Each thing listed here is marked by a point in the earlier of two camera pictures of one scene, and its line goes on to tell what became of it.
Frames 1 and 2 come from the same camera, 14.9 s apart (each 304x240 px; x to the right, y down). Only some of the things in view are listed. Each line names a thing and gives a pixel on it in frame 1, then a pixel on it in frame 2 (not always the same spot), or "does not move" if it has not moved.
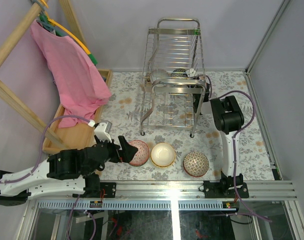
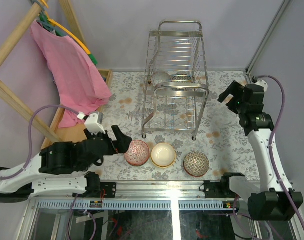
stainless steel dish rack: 174,75 does not move
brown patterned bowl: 195,164 does not move
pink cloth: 81,87 does not move
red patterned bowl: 142,155 does not move
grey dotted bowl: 177,75 -> 181,78
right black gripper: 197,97 -> 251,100
